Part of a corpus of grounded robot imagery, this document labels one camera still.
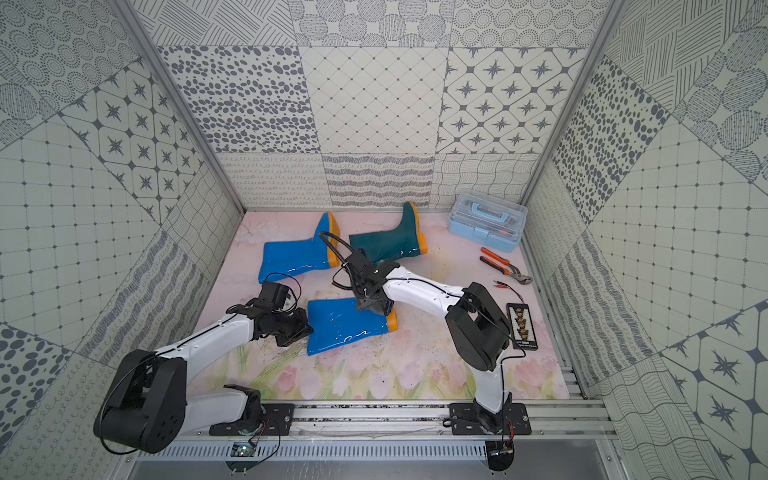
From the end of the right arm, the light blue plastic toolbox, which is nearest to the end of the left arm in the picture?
the end of the right arm

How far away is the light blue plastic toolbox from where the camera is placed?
105cm

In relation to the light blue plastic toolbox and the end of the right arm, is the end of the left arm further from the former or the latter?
the light blue plastic toolbox
